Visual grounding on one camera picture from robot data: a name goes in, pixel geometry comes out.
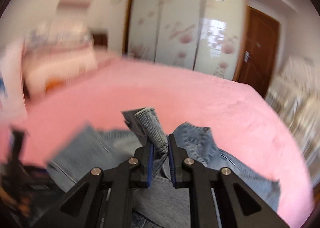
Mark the floral sliding wardrobe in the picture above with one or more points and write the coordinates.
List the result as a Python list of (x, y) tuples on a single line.
[(201, 35)]

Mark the pink flower pillow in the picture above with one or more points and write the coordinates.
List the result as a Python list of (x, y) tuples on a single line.
[(41, 70)]

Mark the striped folded blanket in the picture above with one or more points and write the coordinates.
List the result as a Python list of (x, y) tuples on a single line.
[(58, 36)]

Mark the brown wooden door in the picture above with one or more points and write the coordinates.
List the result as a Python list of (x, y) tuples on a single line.
[(260, 51)]

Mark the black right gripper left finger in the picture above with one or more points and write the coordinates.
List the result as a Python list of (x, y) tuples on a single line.
[(103, 198)]

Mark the dark wooden headboard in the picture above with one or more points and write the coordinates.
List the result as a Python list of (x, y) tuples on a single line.
[(100, 39)]

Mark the cream ruffled covered furniture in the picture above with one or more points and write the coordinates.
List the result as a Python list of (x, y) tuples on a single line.
[(294, 95)]

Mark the pink bed sheet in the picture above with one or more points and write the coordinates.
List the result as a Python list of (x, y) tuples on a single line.
[(241, 122)]

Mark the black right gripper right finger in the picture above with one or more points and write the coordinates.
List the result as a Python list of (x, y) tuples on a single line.
[(218, 198)]

